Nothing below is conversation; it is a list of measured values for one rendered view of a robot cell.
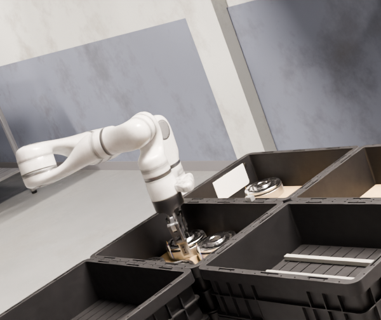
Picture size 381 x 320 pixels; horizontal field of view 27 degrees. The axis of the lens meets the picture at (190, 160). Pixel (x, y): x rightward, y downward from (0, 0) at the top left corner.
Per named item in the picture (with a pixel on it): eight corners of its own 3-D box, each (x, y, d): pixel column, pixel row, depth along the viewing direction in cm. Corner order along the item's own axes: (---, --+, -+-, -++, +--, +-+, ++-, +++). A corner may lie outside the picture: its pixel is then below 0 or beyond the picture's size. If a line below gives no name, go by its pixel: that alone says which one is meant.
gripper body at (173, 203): (151, 191, 196) (165, 225, 198) (148, 202, 188) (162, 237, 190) (180, 181, 195) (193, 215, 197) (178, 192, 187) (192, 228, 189)
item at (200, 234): (159, 249, 199) (158, 247, 199) (187, 230, 205) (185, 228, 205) (184, 251, 191) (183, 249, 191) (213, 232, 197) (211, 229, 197)
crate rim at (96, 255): (90, 266, 190) (86, 257, 190) (177, 208, 208) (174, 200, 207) (199, 279, 160) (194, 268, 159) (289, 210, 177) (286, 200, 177)
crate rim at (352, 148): (177, 208, 208) (174, 200, 208) (251, 160, 226) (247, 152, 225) (290, 209, 177) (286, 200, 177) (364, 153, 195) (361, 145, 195)
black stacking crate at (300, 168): (191, 240, 210) (176, 202, 208) (261, 190, 228) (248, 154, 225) (303, 247, 180) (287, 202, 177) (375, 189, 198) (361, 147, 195)
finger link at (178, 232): (166, 223, 187) (174, 241, 191) (166, 228, 186) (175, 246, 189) (176, 220, 187) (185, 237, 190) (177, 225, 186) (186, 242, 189)
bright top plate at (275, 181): (238, 195, 217) (237, 193, 217) (263, 178, 222) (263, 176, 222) (261, 196, 209) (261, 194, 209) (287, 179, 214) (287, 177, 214)
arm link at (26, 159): (6, 152, 201) (80, 134, 220) (17, 188, 201) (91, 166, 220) (26, 143, 195) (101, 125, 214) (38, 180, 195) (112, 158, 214)
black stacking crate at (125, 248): (106, 300, 193) (88, 259, 190) (190, 241, 210) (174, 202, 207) (214, 319, 162) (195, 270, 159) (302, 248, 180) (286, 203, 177)
